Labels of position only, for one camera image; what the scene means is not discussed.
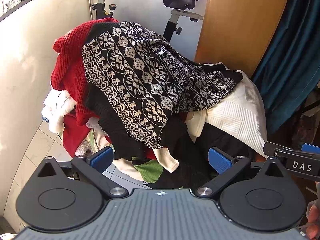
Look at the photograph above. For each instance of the black cloth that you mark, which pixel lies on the black cloth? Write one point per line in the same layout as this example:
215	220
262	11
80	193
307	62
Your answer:
220	137

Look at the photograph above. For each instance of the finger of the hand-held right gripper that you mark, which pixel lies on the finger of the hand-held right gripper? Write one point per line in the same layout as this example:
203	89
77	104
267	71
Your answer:
311	148
273	148

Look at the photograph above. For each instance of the green cloth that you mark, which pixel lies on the green cloth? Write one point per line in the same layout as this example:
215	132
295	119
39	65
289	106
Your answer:
147	170

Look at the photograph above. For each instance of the person's right hand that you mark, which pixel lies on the person's right hand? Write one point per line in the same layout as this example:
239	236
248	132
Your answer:
313	220

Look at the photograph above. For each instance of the red knit sweater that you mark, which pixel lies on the red knit sweater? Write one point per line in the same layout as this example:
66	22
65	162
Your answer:
72	67

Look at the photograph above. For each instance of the teal curtain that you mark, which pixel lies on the teal curtain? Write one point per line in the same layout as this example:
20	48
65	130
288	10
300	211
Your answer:
295	55

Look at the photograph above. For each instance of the red fleece cloth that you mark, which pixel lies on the red fleece cloth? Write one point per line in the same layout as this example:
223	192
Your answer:
75	137

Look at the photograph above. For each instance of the black white patterned knit sweater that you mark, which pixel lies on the black white patterned knit sweater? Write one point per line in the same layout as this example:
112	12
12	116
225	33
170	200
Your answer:
140	80

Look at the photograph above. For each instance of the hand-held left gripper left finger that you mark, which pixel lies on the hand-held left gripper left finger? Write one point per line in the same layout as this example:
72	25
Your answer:
101	159

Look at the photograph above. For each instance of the exercise bike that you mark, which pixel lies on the exercise bike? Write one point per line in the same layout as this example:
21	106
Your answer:
102	7

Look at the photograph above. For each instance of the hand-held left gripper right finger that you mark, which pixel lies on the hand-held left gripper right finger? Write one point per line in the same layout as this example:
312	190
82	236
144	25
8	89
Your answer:
220	162

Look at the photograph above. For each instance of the wooden cabinet panel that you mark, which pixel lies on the wooden cabinet panel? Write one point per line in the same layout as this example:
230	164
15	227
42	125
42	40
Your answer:
237	25

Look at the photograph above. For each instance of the white textured blanket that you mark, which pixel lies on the white textured blanket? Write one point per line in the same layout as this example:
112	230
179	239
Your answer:
240	110

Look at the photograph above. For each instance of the white fluffy cloth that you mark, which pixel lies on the white fluffy cloth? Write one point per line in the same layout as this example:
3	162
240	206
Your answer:
57	107

